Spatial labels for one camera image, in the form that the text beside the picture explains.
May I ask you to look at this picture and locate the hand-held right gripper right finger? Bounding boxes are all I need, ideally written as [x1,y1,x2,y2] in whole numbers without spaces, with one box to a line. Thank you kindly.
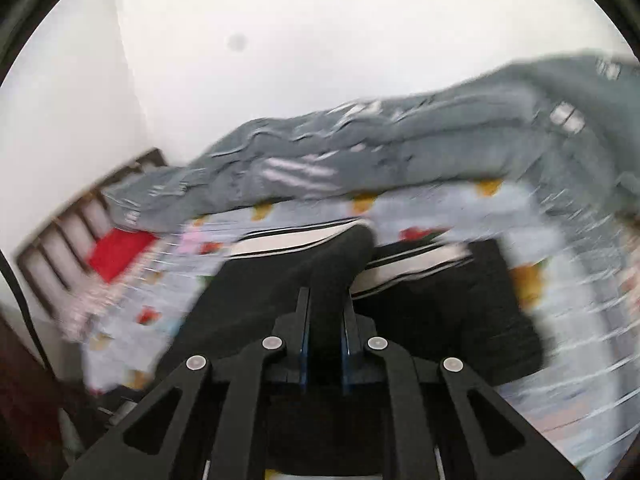
[341,309,585,480]

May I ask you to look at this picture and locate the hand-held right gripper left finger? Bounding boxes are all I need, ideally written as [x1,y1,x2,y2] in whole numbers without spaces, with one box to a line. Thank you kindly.
[60,287,312,480]

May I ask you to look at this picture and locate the black pants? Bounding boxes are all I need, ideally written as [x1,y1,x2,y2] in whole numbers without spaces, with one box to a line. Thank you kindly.
[150,222,547,477]

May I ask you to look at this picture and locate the small floral bed sheet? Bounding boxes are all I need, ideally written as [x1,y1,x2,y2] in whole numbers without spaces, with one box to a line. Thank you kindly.
[59,220,221,347]

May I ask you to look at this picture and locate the red pillow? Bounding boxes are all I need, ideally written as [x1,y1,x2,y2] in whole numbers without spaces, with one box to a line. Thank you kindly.
[88,228,161,284]

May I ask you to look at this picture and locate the fruit printed bed sheet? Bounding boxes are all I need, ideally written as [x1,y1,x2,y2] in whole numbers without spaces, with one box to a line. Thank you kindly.
[60,179,640,480]

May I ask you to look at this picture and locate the grey floral quilt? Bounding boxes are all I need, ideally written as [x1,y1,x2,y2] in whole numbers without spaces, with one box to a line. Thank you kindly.
[102,49,640,233]

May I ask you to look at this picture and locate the dark wooden headboard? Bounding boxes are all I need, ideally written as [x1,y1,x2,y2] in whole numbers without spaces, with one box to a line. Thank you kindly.
[15,147,172,322]

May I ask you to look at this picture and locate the dark wooden furniture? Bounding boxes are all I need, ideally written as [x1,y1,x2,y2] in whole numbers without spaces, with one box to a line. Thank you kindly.
[0,305,68,480]

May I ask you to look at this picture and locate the black cable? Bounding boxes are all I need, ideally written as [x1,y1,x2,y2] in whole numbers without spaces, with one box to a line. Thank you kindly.
[0,252,56,376]

